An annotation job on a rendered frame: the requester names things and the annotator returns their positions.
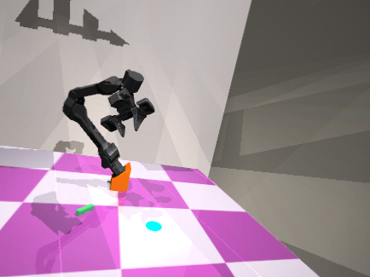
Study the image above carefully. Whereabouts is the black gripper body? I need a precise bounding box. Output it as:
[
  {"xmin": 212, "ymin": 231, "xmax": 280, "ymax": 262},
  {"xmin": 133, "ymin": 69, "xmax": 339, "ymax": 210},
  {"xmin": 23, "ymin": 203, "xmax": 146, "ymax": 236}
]
[{"xmin": 101, "ymin": 97, "xmax": 155, "ymax": 132}]

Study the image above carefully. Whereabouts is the cyan circle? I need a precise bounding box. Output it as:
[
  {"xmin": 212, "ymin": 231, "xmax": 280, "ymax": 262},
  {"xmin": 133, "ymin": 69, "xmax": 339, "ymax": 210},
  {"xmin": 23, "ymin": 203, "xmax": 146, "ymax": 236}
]
[{"xmin": 146, "ymin": 221, "xmax": 162, "ymax": 231}]

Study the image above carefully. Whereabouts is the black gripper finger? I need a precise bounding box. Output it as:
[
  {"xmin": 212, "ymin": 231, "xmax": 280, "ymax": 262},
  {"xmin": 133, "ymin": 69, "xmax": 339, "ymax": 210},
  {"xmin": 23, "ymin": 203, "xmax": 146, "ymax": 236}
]
[
  {"xmin": 109, "ymin": 118, "xmax": 125, "ymax": 137},
  {"xmin": 131, "ymin": 107, "xmax": 147, "ymax": 131}
]

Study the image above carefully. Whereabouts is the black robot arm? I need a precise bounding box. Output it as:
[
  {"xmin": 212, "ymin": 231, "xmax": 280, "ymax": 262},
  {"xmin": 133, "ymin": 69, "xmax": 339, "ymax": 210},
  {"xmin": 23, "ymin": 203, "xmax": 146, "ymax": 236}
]
[{"xmin": 62, "ymin": 69, "xmax": 144, "ymax": 178}]

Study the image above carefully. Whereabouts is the green rectangular post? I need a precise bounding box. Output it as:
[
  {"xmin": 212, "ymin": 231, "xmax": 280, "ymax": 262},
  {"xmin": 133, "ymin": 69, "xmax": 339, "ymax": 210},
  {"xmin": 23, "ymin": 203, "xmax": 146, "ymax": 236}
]
[{"xmin": 75, "ymin": 204, "xmax": 95, "ymax": 215}]

